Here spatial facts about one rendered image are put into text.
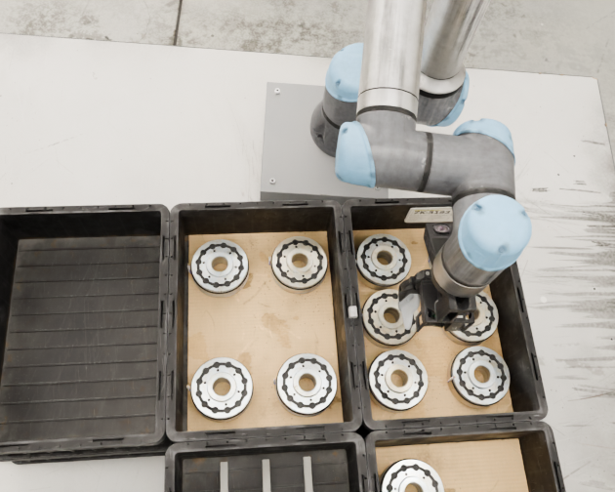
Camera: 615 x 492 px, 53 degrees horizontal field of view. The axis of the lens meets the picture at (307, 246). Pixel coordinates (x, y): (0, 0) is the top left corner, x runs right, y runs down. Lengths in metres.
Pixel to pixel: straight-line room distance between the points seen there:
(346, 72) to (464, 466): 0.72
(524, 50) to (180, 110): 1.65
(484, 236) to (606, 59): 2.23
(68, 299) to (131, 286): 0.11
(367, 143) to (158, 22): 1.94
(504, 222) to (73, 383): 0.75
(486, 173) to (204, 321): 0.59
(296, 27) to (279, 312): 1.65
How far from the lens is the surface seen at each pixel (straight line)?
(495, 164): 0.77
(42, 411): 1.15
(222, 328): 1.12
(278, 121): 1.39
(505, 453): 1.16
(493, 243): 0.70
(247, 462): 1.08
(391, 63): 0.79
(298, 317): 1.13
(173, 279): 1.05
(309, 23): 2.62
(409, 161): 0.75
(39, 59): 1.64
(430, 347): 1.16
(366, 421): 1.00
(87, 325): 1.16
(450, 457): 1.13
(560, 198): 1.53
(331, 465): 1.09
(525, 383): 1.12
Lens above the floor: 1.91
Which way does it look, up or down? 66 degrees down
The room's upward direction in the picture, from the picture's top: 11 degrees clockwise
